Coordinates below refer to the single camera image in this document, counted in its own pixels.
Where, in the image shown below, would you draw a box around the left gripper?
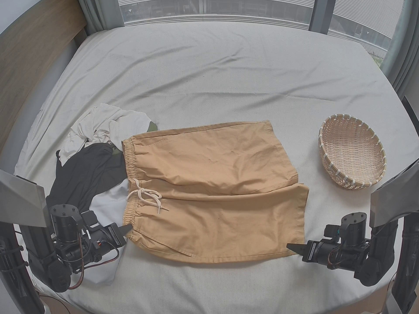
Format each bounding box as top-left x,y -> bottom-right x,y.
88,223 -> 128,256

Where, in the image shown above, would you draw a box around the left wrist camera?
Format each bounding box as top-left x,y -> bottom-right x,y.
79,210 -> 100,231

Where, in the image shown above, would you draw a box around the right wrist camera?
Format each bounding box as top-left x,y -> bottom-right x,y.
323,224 -> 342,241

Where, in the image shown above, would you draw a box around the pale blue garment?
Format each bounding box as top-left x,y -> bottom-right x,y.
77,179 -> 131,286

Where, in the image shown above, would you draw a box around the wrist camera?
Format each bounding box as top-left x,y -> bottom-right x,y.
79,210 -> 100,231
323,224 -> 342,241

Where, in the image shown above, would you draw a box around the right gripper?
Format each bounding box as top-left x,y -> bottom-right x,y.
304,240 -> 342,268

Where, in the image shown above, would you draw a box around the bed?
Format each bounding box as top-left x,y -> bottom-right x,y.
0,0 -> 419,314

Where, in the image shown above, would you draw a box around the white garment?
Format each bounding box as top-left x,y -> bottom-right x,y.
60,103 -> 154,167

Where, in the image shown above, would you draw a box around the black garment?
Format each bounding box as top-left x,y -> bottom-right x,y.
46,143 -> 131,217

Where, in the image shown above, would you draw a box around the tan drawstring shorts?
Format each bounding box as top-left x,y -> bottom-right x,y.
121,120 -> 310,263

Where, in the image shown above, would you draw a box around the green garment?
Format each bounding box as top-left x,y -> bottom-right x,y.
111,120 -> 160,163

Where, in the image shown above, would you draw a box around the grey-green curtain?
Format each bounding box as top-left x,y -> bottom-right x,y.
380,0 -> 419,92
60,0 -> 125,33

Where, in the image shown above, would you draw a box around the round woven basket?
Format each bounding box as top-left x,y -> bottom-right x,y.
317,113 -> 387,190

